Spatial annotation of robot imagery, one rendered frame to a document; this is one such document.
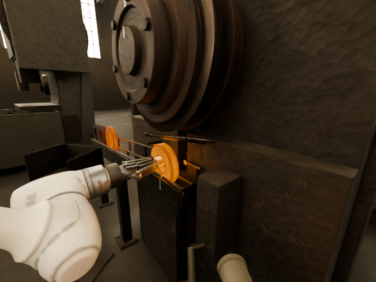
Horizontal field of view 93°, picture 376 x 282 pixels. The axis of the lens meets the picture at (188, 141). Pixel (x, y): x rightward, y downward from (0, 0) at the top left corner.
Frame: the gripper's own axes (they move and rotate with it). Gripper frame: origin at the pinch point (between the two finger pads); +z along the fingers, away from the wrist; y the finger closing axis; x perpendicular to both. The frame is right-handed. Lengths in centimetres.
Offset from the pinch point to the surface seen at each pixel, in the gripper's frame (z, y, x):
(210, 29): -1.1, 25.2, 36.9
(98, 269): -26, -40, -74
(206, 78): -1.6, 24.5, 27.6
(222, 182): -1.1, 29.4, 3.5
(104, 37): 293, -997, 271
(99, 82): 233, -997, 54
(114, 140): 0, -60, -6
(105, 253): -20, -49, -75
